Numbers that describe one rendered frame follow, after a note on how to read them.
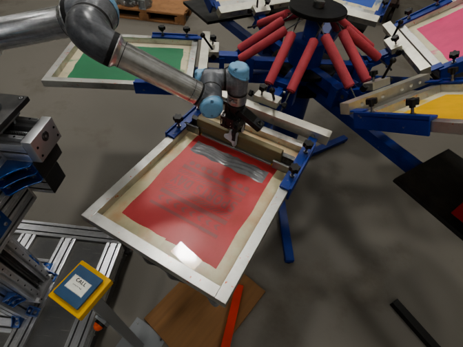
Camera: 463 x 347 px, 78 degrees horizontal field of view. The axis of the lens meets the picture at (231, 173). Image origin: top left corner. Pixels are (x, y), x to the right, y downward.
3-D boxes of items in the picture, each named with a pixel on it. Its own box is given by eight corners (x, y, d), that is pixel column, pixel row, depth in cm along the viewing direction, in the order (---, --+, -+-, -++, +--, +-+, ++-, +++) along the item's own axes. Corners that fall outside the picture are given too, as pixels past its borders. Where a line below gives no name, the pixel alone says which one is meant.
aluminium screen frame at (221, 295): (224, 308, 86) (225, 304, 83) (84, 220, 102) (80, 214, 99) (311, 151, 132) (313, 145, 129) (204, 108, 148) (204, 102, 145)
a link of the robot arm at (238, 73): (225, 59, 101) (249, 59, 102) (224, 86, 109) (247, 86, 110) (227, 71, 96) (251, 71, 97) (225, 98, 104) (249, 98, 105)
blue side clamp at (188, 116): (175, 147, 130) (173, 135, 125) (166, 143, 132) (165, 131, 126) (210, 113, 148) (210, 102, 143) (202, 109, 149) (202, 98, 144)
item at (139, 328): (141, 379, 150) (76, 343, 77) (109, 354, 156) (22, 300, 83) (167, 338, 163) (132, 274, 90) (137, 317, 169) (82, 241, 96)
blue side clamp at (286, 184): (287, 200, 115) (291, 189, 109) (276, 194, 116) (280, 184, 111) (312, 154, 132) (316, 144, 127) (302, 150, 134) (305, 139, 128)
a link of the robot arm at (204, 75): (193, 80, 94) (227, 80, 95) (194, 63, 101) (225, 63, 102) (195, 100, 100) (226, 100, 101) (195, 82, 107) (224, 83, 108)
